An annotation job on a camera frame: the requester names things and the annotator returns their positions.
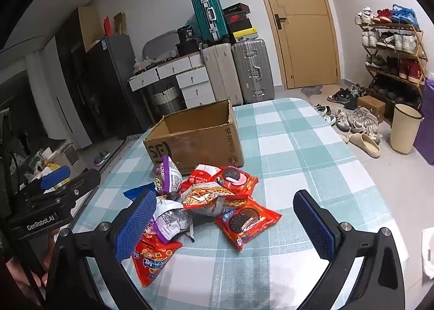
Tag white drawer cabinet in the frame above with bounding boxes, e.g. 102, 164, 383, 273
128, 54, 216, 110

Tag grey oval board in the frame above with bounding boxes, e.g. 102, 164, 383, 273
142, 30, 180, 59

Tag black red shoe box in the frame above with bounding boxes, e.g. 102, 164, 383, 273
224, 13, 253, 34

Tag beige slide sandal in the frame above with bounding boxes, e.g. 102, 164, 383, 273
349, 133, 382, 159

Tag wooden door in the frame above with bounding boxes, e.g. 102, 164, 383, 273
247, 0, 341, 90

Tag teal checked tablecloth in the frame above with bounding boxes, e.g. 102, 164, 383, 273
69, 97, 407, 310

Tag black storage box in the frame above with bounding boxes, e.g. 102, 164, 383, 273
175, 40, 203, 57

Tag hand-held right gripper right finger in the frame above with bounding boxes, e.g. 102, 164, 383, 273
293, 189, 406, 310

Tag wooden shoe rack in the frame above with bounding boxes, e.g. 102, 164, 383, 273
361, 21, 426, 127

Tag brown cardboard box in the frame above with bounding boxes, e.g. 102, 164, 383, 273
143, 100, 245, 176

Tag silver suitcase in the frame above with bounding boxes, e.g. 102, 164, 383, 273
231, 39, 276, 104

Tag brown paper bag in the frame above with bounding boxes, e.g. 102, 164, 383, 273
113, 11, 127, 36

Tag white plastic bag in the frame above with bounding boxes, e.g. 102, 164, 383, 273
422, 229, 434, 280

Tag teal suitcase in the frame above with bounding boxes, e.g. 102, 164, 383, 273
190, 0, 229, 42

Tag purple snack packet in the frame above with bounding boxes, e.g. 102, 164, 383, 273
155, 155, 184, 200
151, 196, 195, 244

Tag red cookie packet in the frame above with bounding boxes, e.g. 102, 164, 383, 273
214, 196, 283, 251
215, 166, 259, 200

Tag small cardboard box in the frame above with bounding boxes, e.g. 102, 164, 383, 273
357, 95, 386, 124

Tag fries print snack bag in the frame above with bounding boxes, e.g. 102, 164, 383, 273
181, 181, 250, 217

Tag blue snack packet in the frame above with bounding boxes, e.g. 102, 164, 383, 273
124, 186, 155, 200

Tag cream waste bin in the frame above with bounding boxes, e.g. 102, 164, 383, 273
390, 104, 424, 155

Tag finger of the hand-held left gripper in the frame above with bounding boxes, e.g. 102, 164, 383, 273
20, 166, 72, 199
32, 169, 102, 210

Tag black yellow shoe box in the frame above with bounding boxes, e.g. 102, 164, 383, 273
231, 28, 259, 44

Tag pile of loose sneakers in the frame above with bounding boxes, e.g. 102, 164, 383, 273
314, 84, 382, 134

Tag beige suitcase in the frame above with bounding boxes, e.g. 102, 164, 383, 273
201, 43, 244, 107

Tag woven laundry basket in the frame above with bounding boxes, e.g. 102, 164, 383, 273
151, 84, 185, 115

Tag person's left hand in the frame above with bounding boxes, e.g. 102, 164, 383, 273
5, 227, 58, 297

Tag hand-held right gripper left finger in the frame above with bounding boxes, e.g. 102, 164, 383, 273
47, 189, 158, 310

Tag red white snack packet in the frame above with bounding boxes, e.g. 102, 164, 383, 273
180, 163, 224, 195

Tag red orange snack packet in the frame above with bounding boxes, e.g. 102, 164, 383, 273
132, 225, 184, 287

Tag rows of racked shoes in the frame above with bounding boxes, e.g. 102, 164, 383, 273
354, 4, 426, 107

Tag dark tall cabinet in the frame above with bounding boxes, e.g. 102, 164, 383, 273
56, 7, 146, 141

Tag purple bag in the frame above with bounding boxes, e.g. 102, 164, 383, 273
414, 74, 434, 156

